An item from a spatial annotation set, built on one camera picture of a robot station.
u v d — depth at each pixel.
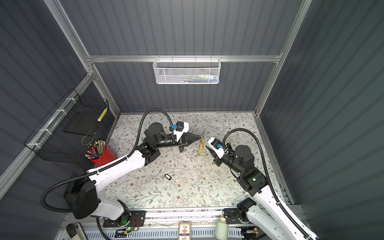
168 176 0.87
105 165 0.47
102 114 0.81
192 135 0.63
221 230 0.64
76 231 0.67
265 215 0.58
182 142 0.60
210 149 0.65
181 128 0.56
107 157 0.86
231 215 0.73
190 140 0.65
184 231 0.69
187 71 1.24
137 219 0.72
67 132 0.73
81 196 0.42
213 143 0.55
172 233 0.70
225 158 0.60
